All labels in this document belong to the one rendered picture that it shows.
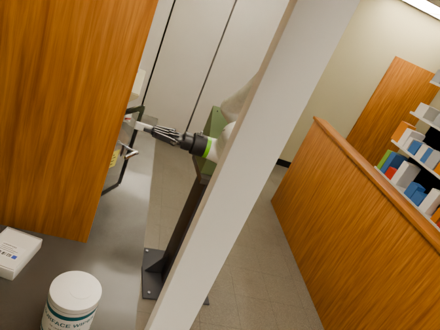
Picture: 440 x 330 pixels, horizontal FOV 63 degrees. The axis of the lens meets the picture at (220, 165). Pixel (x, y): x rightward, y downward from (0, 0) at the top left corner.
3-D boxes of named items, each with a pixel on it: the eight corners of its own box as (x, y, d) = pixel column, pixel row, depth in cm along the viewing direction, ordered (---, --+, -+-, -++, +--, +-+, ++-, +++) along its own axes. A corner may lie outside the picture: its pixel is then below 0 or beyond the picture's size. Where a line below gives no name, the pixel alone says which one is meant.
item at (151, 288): (198, 256, 294) (241, 165, 257) (209, 305, 253) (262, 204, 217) (141, 248, 277) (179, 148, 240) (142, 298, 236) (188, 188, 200)
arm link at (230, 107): (227, 99, 212) (284, 48, 167) (242, 122, 212) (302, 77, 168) (212, 107, 204) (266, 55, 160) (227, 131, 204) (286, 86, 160)
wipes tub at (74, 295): (33, 344, 93) (42, 304, 87) (48, 302, 104) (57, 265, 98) (84, 350, 96) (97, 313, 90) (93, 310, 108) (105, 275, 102)
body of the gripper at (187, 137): (194, 130, 152) (173, 124, 150) (194, 139, 145) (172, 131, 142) (187, 145, 155) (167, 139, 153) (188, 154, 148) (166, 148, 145)
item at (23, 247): (-28, 267, 105) (-27, 257, 103) (6, 235, 119) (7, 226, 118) (12, 281, 106) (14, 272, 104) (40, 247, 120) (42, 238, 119)
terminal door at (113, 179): (71, 211, 134) (96, 116, 117) (119, 184, 161) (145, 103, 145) (73, 213, 134) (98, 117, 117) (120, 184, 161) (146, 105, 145)
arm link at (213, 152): (228, 172, 157) (230, 152, 163) (240, 158, 147) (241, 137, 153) (198, 163, 153) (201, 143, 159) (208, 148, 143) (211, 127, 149)
